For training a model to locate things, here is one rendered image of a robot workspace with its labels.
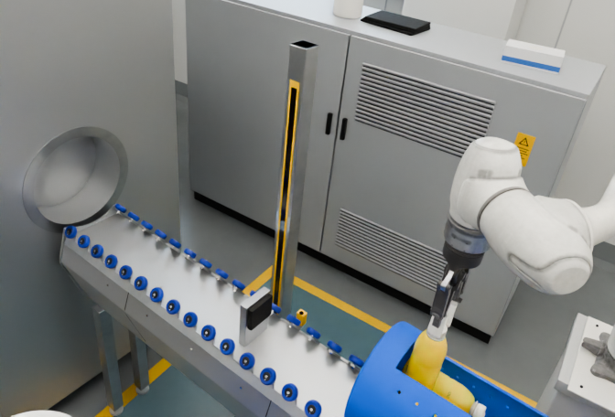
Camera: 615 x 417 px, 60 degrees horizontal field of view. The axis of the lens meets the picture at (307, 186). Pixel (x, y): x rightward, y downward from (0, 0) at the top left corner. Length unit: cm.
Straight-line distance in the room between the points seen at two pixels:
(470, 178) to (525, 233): 15
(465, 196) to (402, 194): 186
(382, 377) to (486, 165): 55
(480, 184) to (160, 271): 122
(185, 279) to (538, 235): 125
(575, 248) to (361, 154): 207
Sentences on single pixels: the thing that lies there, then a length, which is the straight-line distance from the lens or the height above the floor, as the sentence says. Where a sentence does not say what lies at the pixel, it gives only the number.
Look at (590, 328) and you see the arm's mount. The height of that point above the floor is 101.
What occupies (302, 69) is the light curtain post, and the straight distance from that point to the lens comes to 151.
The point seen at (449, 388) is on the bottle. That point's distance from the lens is 136.
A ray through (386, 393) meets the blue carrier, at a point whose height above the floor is 118.
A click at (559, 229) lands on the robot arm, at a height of 173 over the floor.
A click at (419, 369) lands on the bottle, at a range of 126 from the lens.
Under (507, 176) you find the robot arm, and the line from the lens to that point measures 94.
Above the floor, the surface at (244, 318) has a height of 104.
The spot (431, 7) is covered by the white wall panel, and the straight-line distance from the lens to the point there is 352.
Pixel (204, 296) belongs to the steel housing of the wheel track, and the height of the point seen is 93.
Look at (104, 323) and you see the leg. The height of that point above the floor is 56.
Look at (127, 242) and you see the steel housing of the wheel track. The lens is 200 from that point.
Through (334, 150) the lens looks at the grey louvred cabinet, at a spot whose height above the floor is 79.
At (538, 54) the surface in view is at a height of 151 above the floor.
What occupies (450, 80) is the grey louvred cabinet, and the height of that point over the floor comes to 135.
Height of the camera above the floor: 215
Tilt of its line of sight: 32 degrees down
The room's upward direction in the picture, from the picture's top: 6 degrees clockwise
